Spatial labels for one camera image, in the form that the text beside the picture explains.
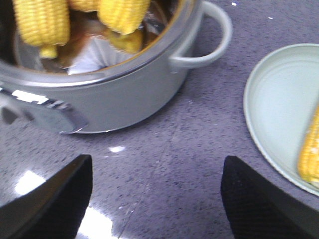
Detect yellow corn cob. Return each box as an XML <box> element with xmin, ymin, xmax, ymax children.
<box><xmin>12</xmin><ymin>0</ymin><xmax>71</xmax><ymax>59</ymax></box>
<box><xmin>68</xmin><ymin>0</ymin><xmax>100</xmax><ymax>12</ymax></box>
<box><xmin>98</xmin><ymin>0</ymin><xmax>151</xmax><ymax>35</ymax></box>
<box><xmin>298</xmin><ymin>106</ymin><xmax>319</xmax><ymax>185</ymax></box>

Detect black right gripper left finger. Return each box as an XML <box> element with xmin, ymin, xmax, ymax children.
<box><xmin>0</xmin><ymin>155</ymin><xmax>93</xmax><ymax>239</ymax></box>

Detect green round plate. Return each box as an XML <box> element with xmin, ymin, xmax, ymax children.
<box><xmin>243</xmin><ymin>43</ymin><xmax>319</xmax><ymax>196</ymax></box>

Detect green electric cooking pot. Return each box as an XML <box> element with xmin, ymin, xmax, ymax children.
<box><xmin>0</xmin><ymin>0</ymin><xmax>232</xmax><ymax>134</ymax></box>

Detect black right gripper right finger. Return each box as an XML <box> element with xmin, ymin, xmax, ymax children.
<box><xmin>220</xmin><ymin>156</ymin><xmax>319</xmax><ymax>239</ymax></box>

